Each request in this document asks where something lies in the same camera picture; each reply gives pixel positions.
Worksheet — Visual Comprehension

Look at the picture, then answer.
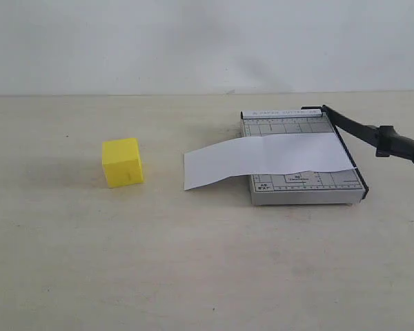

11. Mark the white paper sheet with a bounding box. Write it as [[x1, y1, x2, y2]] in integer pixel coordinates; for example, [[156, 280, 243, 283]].
[[184, 132, 355, 190]]

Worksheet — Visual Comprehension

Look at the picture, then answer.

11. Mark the black cutter blade lever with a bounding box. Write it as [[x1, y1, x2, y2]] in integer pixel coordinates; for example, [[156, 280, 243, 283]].
[[322, 105, 414, 164]]

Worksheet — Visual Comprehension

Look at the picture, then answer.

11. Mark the yellow foam cube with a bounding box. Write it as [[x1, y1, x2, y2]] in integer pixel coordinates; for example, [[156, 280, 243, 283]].
[[101, 138, 144, 188]]

